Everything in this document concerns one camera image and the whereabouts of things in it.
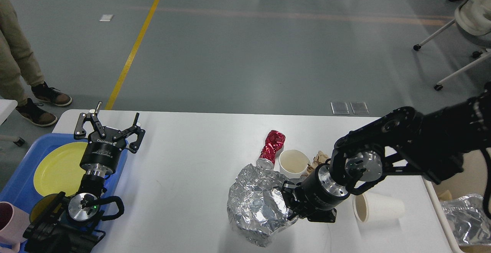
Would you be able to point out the crushed red can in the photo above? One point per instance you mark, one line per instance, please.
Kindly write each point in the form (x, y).
(274, 143)

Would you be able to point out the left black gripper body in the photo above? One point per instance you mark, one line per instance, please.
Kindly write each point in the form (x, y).
(104, 152)

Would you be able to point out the person in khaki trousers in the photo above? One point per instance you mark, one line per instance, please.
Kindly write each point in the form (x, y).
(18, 61)

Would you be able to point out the beige plastic bin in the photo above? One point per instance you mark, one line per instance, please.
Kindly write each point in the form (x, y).
(471, 180)

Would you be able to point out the brown paper bag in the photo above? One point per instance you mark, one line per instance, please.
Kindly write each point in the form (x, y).
(444, 196)

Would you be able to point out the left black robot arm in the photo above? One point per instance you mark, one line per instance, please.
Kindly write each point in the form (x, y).
(63, 223)

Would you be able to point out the floor socket plate left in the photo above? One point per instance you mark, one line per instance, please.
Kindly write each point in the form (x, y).
(340, 108)

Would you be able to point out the white office chair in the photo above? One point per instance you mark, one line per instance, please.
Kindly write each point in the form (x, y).
(473, 20)

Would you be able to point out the aluminium foil tray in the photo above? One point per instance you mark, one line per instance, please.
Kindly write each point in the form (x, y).
(468, 222)

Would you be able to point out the blue plastic tray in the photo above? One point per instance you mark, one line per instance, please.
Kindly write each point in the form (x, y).
(20, 190)

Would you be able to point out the aluminium foil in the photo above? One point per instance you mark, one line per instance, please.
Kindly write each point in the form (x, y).
(255, 206)

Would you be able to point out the white floor marker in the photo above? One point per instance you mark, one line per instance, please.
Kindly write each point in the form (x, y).
(106, 17)

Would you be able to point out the floor socket plate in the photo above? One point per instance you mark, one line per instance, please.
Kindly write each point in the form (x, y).
(340, 108)
(359, 107)

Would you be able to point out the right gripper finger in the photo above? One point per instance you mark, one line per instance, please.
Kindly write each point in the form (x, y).
(288, 194)

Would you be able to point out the white paper cup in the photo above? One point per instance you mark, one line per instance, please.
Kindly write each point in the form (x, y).
(372, 207)
(293, 163)

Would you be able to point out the pink mug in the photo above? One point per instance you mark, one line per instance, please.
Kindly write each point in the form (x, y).
(13, 224)

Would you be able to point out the yellow plate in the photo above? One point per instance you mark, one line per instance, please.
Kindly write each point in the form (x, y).
(60, 170)

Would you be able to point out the white side table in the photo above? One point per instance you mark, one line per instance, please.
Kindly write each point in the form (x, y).
(7, 106)

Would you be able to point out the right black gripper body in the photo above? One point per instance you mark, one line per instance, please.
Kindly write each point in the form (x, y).
(317, 197)

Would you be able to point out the floor socket plate right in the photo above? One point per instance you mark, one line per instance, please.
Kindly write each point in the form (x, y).
(359, 107)

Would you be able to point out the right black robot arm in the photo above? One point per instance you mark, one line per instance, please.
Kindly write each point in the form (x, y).
(404, 142)

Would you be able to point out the brown paper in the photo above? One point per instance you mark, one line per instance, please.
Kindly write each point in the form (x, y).
(320, 158)

